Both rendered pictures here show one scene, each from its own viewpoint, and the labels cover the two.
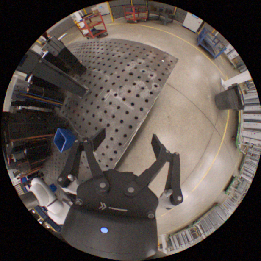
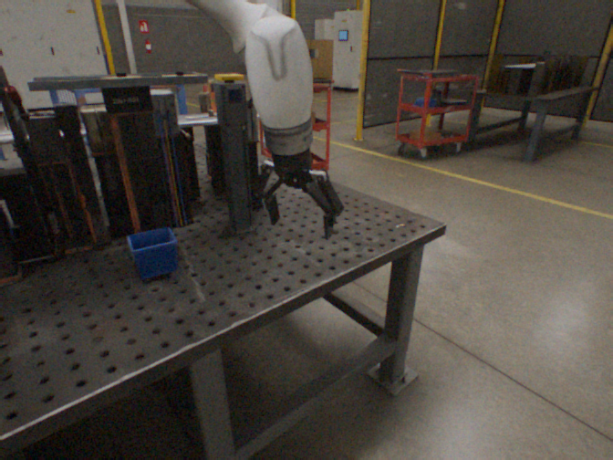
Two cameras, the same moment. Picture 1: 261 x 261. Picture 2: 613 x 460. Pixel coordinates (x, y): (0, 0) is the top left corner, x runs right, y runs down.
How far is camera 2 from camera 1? 0.81 m
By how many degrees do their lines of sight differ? 65
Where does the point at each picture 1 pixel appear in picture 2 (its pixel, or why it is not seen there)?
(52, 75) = (239, 159)
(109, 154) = (235, 305)
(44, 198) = not seen: outside the picture
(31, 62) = (237, 115)
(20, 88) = (171, 116)
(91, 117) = (238, 257)
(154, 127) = not seen: outside the picture
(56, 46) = (251, 128)
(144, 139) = not seen: outside the picture
